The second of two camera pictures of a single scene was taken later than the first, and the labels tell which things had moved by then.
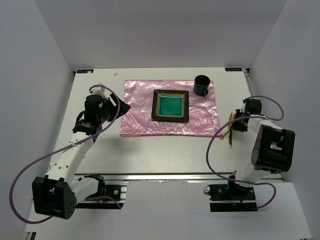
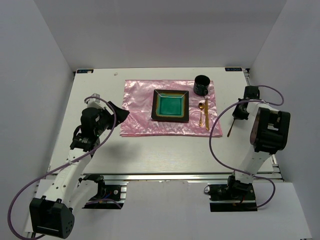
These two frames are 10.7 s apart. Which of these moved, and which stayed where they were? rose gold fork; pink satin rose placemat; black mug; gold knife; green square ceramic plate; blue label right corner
Moved: gold knife; rose gold fork
Stayed: blue label right corner; black mug; green square ceramic plate; pink satin rose placemat
